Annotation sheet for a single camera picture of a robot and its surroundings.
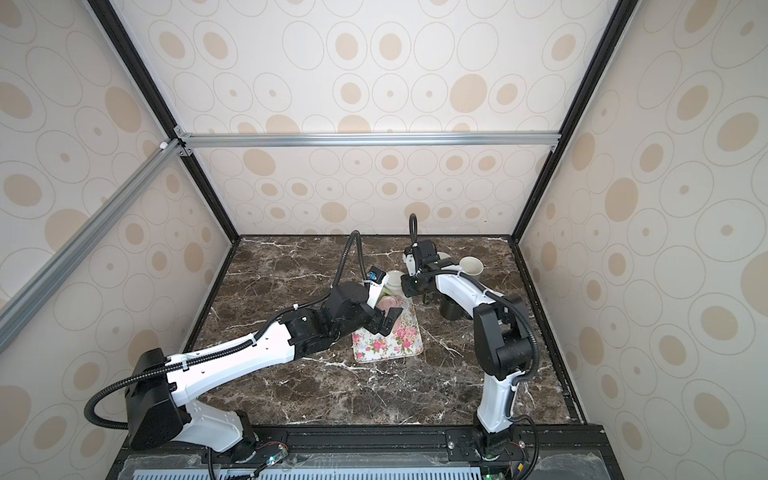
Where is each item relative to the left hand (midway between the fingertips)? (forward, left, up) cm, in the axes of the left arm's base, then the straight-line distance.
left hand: (396, 302), depth 73 cm
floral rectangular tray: (+1, -3, -23) cm, 23 cm away
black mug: (+10, -18, -20) cm, 29 cm away
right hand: (+17, -8, -16) cm, 25 cm away
